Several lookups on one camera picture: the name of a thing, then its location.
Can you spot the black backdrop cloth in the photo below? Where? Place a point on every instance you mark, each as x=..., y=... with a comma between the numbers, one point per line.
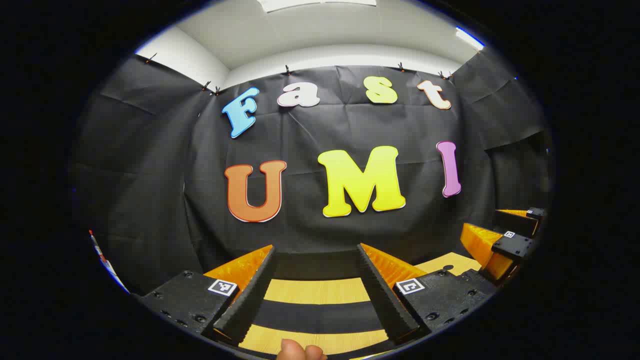
x=310, y=130

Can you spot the red and white object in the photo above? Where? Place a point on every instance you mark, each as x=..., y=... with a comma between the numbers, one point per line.
x=102, y=257

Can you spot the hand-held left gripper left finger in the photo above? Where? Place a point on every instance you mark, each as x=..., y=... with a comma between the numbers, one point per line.
x=250, y=300

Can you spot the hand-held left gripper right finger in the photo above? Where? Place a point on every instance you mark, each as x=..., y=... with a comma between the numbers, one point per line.
x=385, y=300

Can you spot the dark grey jeans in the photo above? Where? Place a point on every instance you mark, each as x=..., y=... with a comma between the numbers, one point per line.
x=320, y=315

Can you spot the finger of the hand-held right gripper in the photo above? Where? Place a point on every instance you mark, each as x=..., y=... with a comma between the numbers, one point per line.
x=515, y=246
x=515, y=222

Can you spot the row of black cloth clips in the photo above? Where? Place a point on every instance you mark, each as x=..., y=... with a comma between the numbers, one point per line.
x=287, y=70

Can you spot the ceiling light panel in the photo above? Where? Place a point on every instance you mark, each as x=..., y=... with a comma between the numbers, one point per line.
x=469, y=38
x=300, y=4

